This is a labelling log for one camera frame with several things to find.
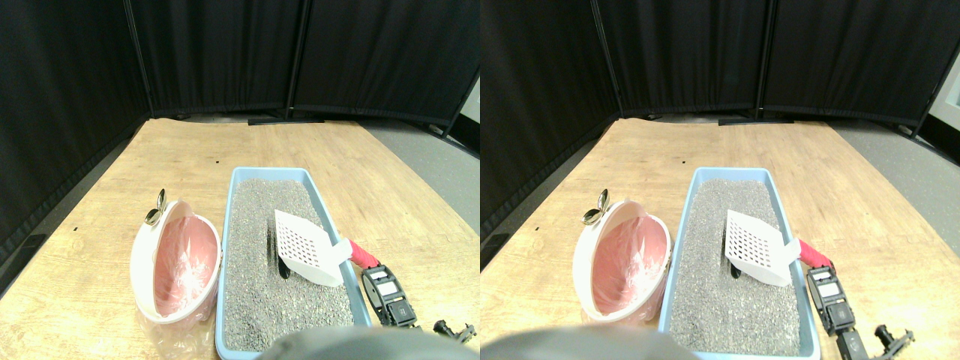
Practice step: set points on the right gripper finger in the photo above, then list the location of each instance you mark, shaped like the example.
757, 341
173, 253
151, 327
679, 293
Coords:
381, 283
826, 285

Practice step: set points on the black lump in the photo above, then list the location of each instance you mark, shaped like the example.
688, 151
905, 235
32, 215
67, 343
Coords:
735, 268
283, 268

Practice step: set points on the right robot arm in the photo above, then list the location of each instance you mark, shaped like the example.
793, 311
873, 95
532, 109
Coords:
853, 346

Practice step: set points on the blue litter tray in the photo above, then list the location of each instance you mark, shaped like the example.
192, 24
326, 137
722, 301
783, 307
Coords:
712, 300
255, 300

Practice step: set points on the black curtain stand foot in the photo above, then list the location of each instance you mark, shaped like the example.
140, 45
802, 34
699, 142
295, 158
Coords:
277, 119
750, 120

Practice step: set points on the white bin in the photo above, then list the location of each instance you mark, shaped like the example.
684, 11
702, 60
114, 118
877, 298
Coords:
622, 270
180, 270

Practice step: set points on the black curtain stand pole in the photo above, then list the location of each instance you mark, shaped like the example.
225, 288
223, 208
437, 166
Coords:
139, 60
765, 60
606, 60
297, 60
932, 105

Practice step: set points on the black bracket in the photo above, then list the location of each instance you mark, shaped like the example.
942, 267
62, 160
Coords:
454, 332
894, 337

